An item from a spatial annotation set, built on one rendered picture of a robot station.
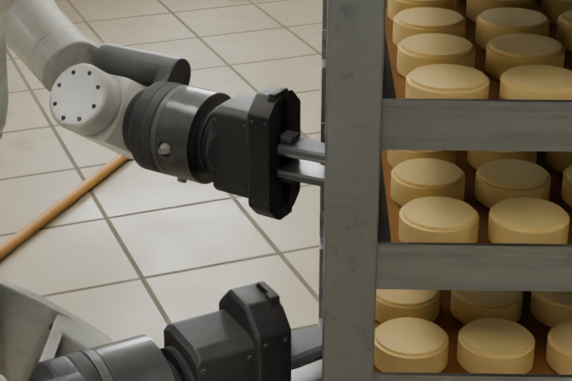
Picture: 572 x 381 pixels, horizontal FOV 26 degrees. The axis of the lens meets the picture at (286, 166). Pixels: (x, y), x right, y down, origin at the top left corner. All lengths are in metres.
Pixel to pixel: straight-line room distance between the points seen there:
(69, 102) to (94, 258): 1.47
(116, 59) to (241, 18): 3.01
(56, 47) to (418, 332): 0.57
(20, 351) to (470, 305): 0.43
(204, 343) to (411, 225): 0.15
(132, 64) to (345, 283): 0.56
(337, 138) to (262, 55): 3.18
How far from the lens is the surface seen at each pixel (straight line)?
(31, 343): 1.11
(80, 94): 1.18
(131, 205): 2.86
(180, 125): 1.13
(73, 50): 1.27
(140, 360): 0.75
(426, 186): 0.82
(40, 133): 3.31
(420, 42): 0.81
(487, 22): 0.86
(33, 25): 1.29
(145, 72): 1.21
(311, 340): 0.81
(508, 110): 0.70
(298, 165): 1.12
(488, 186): 0.83
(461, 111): 0.70
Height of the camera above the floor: 1.22
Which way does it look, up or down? 24 degrees down
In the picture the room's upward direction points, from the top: straight up
